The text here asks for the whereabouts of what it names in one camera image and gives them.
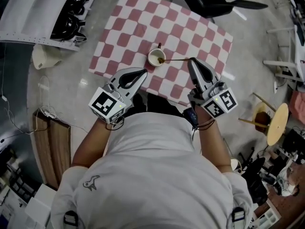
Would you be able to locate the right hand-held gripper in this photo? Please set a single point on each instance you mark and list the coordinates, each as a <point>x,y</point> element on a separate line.
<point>219,102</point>

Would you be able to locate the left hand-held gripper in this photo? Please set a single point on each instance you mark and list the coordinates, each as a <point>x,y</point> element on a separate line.
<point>104,104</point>

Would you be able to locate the white cup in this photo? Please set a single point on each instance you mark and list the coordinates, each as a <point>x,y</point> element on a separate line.
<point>152,59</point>

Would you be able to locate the brown metal spoon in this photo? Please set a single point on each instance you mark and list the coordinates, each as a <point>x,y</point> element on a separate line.
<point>175,60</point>

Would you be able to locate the person's left forearm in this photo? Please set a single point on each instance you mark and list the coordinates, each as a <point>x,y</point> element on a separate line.
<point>89,142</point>

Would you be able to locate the person's right forearm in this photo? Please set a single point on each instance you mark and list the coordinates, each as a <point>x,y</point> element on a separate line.
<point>214,142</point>

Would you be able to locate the person's black trousers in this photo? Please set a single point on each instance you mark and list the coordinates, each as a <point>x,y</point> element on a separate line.
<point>157,105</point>

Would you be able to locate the red white checkered tablecloth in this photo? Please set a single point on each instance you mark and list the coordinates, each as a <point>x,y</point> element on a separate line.
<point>152,25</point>

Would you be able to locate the white metal rack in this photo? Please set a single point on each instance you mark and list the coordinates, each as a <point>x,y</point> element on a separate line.
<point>289,56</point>

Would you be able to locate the round wooden stool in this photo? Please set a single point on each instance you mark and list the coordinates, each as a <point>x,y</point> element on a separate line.
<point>277,125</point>

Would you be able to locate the beige bag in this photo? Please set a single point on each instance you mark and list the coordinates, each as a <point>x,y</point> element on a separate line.
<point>44,57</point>

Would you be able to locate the person's white shirt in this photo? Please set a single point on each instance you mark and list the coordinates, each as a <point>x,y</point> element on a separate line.
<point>152,175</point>

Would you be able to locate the brown wooden planks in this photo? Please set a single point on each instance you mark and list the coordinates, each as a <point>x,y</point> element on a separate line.
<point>52,147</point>

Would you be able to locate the black office chair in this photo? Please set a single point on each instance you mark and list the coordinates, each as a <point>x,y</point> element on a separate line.
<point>255,173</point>

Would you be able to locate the grey metal panel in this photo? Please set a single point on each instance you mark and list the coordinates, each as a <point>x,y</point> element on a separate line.
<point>33,11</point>

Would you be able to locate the white boxes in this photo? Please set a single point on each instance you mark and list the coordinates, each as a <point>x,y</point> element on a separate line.
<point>40,204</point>

